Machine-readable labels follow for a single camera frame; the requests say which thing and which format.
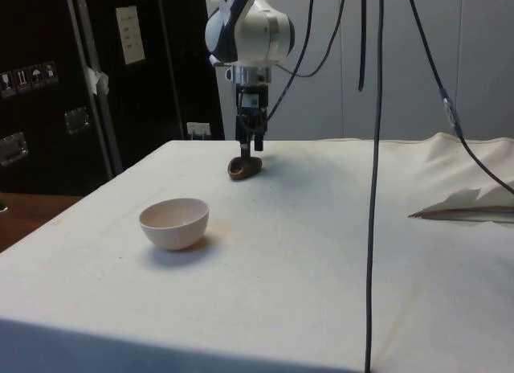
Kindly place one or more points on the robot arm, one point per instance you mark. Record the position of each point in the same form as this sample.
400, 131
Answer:
261, 27

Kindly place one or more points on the brown cup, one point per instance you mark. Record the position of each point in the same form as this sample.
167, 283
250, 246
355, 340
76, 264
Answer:
249, 170

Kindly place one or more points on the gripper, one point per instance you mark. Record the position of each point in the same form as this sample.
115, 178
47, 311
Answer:
252, 99

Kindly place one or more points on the white bowl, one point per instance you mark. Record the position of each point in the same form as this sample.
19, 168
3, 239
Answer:
176, 228

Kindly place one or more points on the black cabinet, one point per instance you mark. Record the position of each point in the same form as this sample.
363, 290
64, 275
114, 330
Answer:
48, 140

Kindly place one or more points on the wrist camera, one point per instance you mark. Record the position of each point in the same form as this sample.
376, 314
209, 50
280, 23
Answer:
251, 73

